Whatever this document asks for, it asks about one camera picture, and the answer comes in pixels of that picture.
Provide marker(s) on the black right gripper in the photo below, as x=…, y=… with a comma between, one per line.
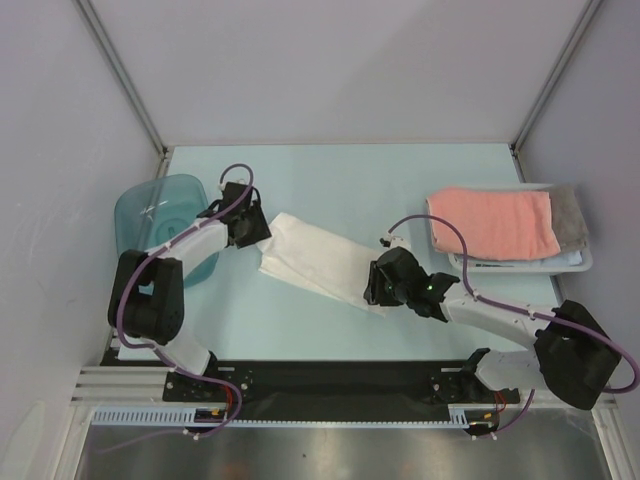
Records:
x=374, y=284

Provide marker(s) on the white slotted cable duct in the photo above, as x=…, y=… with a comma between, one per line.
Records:
x=209, y=417

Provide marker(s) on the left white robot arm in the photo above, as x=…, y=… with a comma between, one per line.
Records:
x=147, y=304

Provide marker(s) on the grey towel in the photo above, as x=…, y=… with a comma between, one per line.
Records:
x=568, y=223

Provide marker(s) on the aluminium rail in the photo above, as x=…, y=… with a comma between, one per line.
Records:
x=120, y=385

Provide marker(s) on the white plastic basket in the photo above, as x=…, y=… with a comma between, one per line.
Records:
x=586, y=253

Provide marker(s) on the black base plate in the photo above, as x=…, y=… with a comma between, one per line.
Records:
x=510, y=395

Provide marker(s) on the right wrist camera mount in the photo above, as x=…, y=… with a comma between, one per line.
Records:
x=393, y=241

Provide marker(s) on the pink towel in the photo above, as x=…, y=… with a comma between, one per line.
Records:
x=501, y=226

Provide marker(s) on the white towel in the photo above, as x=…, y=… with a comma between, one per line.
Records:
x=317, y=260

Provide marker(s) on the light blue towel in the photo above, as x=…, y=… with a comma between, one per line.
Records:
x=568, y=259

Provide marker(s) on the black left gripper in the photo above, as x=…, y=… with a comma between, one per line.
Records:
x=261, y=231

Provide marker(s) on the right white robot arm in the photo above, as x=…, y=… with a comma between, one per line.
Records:
x=562, y=350

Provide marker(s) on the teal plastic basin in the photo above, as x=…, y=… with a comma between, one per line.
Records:
x=150, y=214

